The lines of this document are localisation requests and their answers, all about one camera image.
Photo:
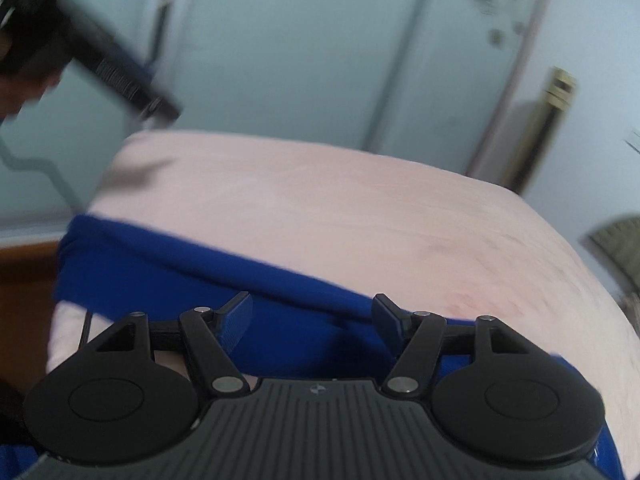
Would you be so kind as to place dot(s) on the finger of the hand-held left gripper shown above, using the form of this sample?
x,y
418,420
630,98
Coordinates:
x,y
117,72

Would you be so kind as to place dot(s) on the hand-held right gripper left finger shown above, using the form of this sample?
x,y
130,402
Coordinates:
x,y
239,321

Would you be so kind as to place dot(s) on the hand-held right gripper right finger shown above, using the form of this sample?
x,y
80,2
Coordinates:
x,y
386,321

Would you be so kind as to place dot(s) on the blue garment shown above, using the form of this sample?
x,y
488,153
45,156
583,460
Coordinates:
x,y
175,270

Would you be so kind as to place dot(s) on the person's left hand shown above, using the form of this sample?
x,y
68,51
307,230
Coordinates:
x,y
20,95

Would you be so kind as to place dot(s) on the pink bed blanket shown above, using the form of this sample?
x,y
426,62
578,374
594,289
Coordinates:
x,y
350,200

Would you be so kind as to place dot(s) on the pale grey wardrobe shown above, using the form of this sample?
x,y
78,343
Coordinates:
x,y
300,60

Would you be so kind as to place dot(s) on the olive padded headboard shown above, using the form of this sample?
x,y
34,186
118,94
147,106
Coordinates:
x,y
617,252

